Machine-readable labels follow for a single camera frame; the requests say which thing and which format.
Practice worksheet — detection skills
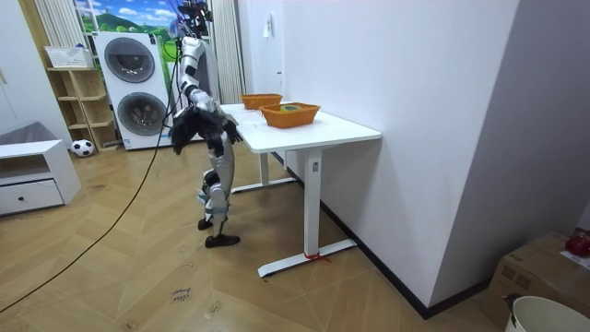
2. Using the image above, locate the white desk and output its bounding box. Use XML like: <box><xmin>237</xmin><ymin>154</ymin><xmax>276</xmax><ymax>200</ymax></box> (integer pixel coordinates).
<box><xmin>219</xmin><ymin>101</ymin><xmax>384</xmax><ymax>279</ymax></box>

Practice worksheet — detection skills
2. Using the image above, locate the white plastic storage basket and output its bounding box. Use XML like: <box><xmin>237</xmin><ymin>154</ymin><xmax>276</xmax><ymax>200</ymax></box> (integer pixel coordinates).
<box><xmin>43</xmin><ymin>45</ymin><xmax>94</xmax><ymax>70</ymax></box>

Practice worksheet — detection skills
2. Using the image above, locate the brown cardboard box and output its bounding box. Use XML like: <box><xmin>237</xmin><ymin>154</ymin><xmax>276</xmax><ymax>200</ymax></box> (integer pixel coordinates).
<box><xmin>480</xmin><ymin>231</ymin><xmax>590</xmax><ymax>329</ymax></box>

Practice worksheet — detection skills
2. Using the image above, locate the red strap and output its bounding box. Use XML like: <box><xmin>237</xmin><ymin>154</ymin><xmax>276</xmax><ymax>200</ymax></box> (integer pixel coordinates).
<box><xmin>302</xmin><ymin>251</ymin><xmax>332</xmax><ymax>265</ymax></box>

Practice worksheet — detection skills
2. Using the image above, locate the black floor cable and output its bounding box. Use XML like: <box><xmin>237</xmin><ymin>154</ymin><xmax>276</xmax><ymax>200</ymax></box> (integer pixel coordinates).
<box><xmin>0</xmin><ymin>41</ymin><xmax>183</xmax><ymax>316</ymax></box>

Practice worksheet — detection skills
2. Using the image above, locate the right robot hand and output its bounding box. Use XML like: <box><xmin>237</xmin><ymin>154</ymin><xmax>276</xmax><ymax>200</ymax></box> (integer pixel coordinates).
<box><xmin>168</xmin><ymin>108</ymin><xmax>205</xmax><ymax>156</ymax></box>

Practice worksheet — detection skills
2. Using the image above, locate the small orange wicker basket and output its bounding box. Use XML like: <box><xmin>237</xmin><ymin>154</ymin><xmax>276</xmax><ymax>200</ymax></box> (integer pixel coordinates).
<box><xmin>258</xmin><ymin>101</ymin><xmax>322</xmax><ymax>130</ymax></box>

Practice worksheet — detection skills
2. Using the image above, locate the cable bundle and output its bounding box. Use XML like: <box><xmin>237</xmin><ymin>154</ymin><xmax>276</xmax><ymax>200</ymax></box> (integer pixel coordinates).
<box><xmin>161</xmin><ymin>0</ymin><xmax>214</xmax><ymax>61</ymax></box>

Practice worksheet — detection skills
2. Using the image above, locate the robot body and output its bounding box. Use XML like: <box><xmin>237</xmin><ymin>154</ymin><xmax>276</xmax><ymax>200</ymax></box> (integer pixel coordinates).
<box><xmin>176</xmin><ymin>1</ymin><xmax>228</xmax><ymax>139</ymax></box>

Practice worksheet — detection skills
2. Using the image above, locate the red soft toy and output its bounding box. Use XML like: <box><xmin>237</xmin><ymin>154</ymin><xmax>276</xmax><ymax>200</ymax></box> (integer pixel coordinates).
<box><xmin>564</xmin><ymin>231</ymin><xmax>590</xmax><ymax>259</ymax></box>

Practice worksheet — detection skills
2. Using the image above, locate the large orange wicker basket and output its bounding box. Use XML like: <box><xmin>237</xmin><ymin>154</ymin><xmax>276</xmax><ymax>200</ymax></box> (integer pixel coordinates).
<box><xmin>240</xmin><ymin>92</ymin><xmax>284</xmax><ymax>112</ymax></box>

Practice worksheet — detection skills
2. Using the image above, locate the white curtain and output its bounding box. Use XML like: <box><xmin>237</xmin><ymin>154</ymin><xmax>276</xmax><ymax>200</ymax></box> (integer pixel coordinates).
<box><xmin>207</xmin><ymin>0</ymin><xmax>247</xmax><ymax>106</ymax></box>
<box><xmin>32</xmin><ymin>0</ymin><xmax>87</xmax><ymax>49</ymax></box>

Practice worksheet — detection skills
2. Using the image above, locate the landscape wall poster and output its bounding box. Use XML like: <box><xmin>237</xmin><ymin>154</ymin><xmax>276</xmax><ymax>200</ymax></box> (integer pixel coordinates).
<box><xmin>73</xmin><ymin>0</ymin><xmax>213</xmax><ymax>51</ymax></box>

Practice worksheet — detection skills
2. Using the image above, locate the white plastic bucket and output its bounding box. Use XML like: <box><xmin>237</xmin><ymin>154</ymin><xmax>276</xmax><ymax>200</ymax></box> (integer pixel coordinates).
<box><xmin>503</xmin><ymin>294</ymin><xmax>590</xmax><ymax>332</ymax></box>

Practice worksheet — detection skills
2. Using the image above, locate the black and white football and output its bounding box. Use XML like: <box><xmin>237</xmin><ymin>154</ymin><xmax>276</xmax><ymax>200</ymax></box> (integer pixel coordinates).
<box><xmin>70</xmin><ymin>138</ymin><xmax>96</xmax><ymax>159</ymax></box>

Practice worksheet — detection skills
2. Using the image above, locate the white washing machine tower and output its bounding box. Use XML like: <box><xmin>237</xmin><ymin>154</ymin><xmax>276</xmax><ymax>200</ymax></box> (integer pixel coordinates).
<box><xmin>93</xmin><ymin>30</ymin><xmax>175</xmax><ymax>152</ymax></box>

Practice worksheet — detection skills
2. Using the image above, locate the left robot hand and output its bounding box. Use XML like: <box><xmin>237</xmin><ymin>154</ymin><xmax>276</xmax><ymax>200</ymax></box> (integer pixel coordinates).
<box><xmin>222</xmin><ymin>116</ymin><xmax>244</xmax><ymax>146</ymax></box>

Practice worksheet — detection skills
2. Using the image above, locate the white low cabinet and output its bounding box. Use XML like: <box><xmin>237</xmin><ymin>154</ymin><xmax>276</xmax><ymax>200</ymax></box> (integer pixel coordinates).
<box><xmin>0</xmin><ymin>138</ymin><xmax>83</xmax><ymax>218</ymax></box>

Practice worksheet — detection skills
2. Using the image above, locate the wooden shelf unit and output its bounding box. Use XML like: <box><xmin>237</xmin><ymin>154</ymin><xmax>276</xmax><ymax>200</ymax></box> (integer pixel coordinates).
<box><xmin>45</xmin><ymin>66</ymin><xmax>120</xmax><ymax>153</ymax></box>

